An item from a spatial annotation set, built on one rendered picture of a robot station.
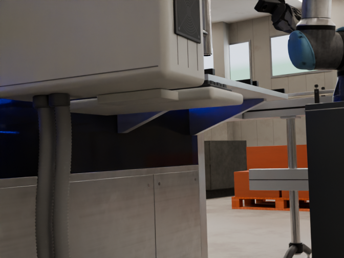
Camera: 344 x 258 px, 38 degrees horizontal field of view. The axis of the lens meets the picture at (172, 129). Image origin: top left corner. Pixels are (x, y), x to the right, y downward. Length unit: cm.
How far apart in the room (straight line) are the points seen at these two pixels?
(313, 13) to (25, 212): 100
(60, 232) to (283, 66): 1037
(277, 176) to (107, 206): 142
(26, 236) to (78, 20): 62
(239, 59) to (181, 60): 1085
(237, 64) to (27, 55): 1079
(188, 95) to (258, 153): 503
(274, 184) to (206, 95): 179
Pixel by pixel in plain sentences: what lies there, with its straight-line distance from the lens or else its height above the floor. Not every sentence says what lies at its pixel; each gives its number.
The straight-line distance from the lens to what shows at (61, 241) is 119.
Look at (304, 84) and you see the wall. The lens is 1116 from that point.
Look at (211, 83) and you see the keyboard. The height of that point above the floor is 82.
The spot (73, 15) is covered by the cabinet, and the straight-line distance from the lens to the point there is 113.
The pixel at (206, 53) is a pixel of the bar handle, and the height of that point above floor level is 88.
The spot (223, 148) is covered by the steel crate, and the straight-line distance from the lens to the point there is 737.
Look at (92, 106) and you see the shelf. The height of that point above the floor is 78.
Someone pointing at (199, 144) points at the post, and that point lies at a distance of 223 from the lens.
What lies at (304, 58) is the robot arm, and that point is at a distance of 154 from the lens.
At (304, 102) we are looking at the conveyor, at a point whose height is 91.
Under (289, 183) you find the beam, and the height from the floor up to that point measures 47.
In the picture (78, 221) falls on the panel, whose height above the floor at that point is 46.
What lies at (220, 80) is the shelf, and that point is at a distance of 153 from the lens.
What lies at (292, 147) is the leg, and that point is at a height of 67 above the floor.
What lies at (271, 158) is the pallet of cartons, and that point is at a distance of 613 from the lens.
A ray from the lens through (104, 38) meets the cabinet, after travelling 107.
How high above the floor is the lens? 65
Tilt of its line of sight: 3 degrees up
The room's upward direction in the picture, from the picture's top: 2 degrees counter-clockwise
